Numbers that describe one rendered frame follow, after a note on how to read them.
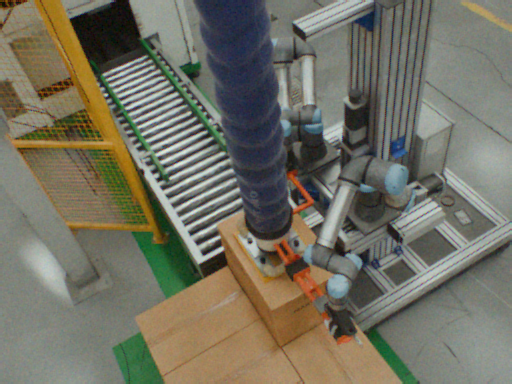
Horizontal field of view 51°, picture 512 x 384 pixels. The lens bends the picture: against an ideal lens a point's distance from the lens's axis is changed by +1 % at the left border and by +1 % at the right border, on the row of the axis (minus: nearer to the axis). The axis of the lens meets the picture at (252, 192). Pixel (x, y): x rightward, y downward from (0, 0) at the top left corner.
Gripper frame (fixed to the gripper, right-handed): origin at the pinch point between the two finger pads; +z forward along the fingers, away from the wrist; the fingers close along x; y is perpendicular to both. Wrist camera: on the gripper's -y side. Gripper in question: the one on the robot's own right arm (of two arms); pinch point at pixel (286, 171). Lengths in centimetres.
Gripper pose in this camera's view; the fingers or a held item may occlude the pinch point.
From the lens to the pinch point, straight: 284.7
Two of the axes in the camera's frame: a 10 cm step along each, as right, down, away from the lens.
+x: 8.8, -4.3, 2.1
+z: 1.3, 6.4, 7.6
